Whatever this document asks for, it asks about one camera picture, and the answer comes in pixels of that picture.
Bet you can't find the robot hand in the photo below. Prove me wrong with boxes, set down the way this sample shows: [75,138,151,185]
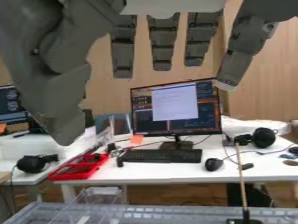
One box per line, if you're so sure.
[0,0,298,147]

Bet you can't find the black monitor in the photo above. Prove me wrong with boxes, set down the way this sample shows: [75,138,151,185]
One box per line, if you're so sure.
[0,84,31,125]
[130,77,224,151]

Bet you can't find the white desk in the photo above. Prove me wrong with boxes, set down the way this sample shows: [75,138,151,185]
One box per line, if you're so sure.
[52,132,298,205]
[0,131,99,201]

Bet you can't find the black headphones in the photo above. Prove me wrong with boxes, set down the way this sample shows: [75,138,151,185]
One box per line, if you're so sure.
[233,126,279,150]
[15,153,62,175]

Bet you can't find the red tray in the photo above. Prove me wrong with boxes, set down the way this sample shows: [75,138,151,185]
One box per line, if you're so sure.
[66,152,111,168]
[47,162,103,182]

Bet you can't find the orange sticky note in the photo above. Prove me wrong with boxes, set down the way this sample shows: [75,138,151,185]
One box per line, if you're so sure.
[130,134,147,146]

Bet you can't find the small black object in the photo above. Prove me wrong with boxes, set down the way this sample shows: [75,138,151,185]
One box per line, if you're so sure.
[115,155,126,169]

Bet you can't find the black keyboard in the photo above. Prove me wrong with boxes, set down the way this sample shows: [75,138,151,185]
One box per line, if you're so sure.
[120,148,204,164]

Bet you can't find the clear box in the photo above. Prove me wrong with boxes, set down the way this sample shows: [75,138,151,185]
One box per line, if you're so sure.
[2,185,298,224]

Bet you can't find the black mouse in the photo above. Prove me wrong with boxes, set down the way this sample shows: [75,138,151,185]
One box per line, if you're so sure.
[204,157,227,173]

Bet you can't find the thin stick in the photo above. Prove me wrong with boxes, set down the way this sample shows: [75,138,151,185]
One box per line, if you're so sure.
[233,140,253,221]

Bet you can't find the black plate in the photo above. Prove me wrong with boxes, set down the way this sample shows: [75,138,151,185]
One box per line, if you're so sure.
[225,216,264,224]

